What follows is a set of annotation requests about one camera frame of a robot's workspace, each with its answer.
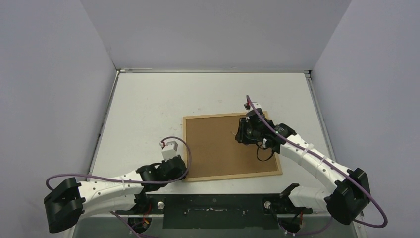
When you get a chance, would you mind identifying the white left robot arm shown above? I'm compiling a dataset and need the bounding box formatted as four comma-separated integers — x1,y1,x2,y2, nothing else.
44,155,190,234

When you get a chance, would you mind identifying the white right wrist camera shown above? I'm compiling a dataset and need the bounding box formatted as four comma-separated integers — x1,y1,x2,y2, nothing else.
244,102,263,115

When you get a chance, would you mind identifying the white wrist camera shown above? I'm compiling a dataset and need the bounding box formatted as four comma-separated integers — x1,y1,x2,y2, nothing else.
159,141,178,161
244,102,263,115

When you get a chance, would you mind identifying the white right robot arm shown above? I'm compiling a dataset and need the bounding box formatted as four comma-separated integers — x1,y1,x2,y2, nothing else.
235,112,370,225

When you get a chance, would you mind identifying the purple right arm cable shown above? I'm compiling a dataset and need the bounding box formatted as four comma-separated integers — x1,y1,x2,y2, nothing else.
246,95,388,237

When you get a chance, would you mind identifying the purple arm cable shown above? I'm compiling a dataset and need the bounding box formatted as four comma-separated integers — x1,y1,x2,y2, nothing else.
246,95,388,237
45,136,192,238

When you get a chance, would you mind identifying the wooden picture frame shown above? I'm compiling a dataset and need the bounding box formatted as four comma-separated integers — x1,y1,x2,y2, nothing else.
182,113,283,182

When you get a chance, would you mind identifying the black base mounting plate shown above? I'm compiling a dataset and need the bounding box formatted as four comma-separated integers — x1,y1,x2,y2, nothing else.
117,193,313,230

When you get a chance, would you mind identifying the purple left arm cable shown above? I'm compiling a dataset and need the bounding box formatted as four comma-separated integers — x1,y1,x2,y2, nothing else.
45,136,192,238

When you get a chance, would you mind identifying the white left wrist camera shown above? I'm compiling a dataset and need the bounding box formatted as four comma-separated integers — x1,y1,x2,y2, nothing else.
159,141,178,161

